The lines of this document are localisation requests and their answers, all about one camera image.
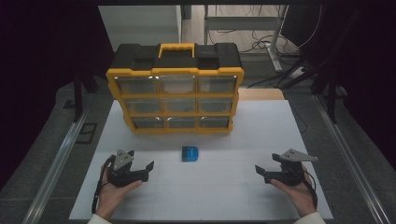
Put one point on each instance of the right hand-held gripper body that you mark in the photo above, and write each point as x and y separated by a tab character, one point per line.
292	174

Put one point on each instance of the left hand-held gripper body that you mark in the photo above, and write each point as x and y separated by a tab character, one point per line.
121	177

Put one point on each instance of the clear plastic drawer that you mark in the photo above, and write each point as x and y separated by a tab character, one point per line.
148	123

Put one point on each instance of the small blue plastic box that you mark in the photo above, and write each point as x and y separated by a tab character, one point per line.
190	154

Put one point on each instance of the yellow black drawer organizer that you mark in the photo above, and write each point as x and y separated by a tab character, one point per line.
174	60

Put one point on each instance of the person's left hand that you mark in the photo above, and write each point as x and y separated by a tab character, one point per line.
109	196

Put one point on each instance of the person's right hand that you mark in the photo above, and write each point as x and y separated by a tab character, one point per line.
300	196

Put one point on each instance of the white table mat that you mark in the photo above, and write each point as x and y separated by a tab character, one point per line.
211	186

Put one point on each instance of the wooden board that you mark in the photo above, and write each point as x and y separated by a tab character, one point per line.
261	94

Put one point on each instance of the grid of clear drawers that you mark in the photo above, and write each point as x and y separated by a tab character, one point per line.
179	105

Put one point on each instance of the black stand leg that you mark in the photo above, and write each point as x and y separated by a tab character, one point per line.
77	99
332	99

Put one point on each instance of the white power strip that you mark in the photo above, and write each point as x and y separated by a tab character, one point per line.
298	72

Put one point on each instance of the dark curtain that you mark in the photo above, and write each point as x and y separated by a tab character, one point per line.
367	77
37	77

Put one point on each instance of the white cabinet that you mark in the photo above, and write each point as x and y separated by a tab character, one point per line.
140	26

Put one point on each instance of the black floor frame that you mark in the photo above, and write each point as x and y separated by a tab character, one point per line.
86	133

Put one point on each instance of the aluminium frame rail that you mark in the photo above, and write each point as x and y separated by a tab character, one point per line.
351	161
53	174

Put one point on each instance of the white metal desk frame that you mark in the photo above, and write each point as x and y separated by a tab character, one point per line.
243	23

